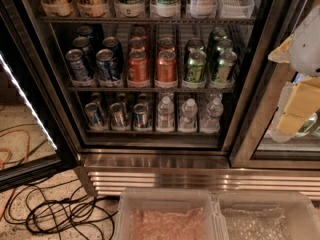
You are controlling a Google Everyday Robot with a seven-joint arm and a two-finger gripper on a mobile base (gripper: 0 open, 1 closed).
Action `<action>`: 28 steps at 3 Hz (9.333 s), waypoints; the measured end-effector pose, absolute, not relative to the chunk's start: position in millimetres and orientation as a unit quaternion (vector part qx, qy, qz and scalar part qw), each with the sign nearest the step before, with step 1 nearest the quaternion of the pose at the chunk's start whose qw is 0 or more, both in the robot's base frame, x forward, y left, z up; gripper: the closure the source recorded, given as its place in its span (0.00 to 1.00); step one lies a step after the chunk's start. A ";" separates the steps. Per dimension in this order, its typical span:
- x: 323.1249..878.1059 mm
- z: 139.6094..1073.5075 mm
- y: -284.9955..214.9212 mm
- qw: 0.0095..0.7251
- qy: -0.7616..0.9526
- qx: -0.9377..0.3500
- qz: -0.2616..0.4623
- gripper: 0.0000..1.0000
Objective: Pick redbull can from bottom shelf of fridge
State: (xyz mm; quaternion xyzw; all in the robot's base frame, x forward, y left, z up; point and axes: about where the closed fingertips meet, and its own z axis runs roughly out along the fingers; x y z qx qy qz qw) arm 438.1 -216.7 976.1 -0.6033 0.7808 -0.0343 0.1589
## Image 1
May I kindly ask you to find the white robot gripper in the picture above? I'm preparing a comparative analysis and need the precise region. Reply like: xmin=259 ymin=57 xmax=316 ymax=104
xmin=268 ymin=5 xmax=320 ymax=143

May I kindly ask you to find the blue silver redbull can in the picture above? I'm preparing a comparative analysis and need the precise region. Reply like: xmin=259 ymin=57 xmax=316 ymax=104
xmin=134 ymin=103 xmax=149 ymax=128

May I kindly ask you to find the green soda can front right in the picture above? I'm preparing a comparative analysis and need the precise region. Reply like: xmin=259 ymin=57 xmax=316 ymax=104
xmin=211 ymin=50 xmax=237 ymax=84

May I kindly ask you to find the green soda can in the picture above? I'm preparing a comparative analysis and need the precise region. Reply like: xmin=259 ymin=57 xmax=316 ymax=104
xmin=211 ymin=50 xmax=237 ymax=84
xmin=184 ymin=50 xmax=206 ymax=83

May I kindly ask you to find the empty white shelf basket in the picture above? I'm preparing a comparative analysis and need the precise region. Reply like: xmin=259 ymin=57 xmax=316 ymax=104
xmin=218 ymin=0 xmax=255 ymax=19

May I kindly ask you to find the green soda can front left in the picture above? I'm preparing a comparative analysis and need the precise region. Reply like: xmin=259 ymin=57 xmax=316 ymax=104
xmin=184 ymin=50 xmax=206 ymax=83

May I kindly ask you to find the orange soda can front right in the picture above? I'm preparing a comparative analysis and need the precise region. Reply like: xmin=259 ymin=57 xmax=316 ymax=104
xmin=156 ymin=50 xmax=176 ymax=83

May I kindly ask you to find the orange soda can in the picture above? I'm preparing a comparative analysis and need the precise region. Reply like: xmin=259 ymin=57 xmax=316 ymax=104
xmin=156 ymin=50 xmax=176 ymax=83
xmin=128 ymin=50 xmax=149 ymax=82

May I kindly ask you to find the orange soda can front left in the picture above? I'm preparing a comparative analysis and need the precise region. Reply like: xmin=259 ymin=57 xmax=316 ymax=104
xmin=128 ymin=50 xmax=149 ymax=82

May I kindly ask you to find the redbull can front middle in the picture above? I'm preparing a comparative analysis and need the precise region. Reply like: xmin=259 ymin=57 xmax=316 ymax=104
xmin=110 ymin=103 xmax=126 ymax=127

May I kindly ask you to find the blue pepsi can front right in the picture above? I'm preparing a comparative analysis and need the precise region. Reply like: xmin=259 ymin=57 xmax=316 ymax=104
xmin=96 ymin=49 xmax=121 ymax=82

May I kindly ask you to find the blue pepsi can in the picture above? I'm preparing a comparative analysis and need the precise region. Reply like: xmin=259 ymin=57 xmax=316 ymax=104
xmin=96 ymin=49 xmax=121 ymax=82
xmin=65 ymin=49 xmax=92 ymax=82

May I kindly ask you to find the redbull can front left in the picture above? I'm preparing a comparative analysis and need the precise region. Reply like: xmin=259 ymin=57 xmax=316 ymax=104
xmin=85 ymin=103 xmax=104 ymax=128

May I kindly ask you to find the steel fridge base grille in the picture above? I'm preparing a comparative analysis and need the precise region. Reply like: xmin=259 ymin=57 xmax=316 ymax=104
xmin=78 ymin=153 xmax=320 ymax=200

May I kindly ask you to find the blue pepsi can front left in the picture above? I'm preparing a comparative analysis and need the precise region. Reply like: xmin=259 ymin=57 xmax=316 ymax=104
xmin=65 ymin=49 xmax=92 ymax=82

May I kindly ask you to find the open glass fridge door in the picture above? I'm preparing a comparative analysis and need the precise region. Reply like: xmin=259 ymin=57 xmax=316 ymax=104
xmin=0 ymin=0 xmax=77 ymax=192

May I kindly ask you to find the water bottle front right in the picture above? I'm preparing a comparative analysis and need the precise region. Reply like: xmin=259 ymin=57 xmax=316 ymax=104
xmin=202 ymin=97 xmax=224 ymax=133

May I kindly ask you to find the water bottle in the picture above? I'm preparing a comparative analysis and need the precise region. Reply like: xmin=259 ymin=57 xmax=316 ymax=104
xmin=202 ymin=97 xmax=224 ymax=133
xmin=157 ymin=96 xmax=174 ymax=129
xmin=179 ymin=98 xmax=198 ymax=131

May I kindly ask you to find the water bottle front middle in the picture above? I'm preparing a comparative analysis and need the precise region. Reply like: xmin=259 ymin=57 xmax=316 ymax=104
xmin=179 ymin=98 xmax=198 ymax=131

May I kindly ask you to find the water bottle front left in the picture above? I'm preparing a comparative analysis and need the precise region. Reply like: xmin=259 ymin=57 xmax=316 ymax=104
xmin=157 ymin=96 xmax=174 ymax=129

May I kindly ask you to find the right clear plastic bin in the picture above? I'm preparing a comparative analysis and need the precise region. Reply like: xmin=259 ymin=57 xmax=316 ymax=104
xmin=215 ymin=191 xmax=320 ymax=240

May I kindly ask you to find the clear plastic bin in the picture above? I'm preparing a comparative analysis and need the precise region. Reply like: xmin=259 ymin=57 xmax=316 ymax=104
xmin=114 ymin=188 xmax=218 ymax=240
xmin=215 ymin=191 xmax=320 ymax=240

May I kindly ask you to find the left clear plastic bin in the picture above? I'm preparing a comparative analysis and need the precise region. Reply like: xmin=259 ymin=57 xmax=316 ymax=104
xmin=114 ymin=188 xmax=218 ymax=240

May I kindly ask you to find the orange cable on floor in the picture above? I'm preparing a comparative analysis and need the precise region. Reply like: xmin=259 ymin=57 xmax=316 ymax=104
xmin=0 ymin=127 xmax=32 ymax=218

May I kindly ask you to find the black cable on floor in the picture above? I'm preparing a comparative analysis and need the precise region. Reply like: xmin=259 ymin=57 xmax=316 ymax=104
xmin=3 ymin=173 xmax=119 ymax=240

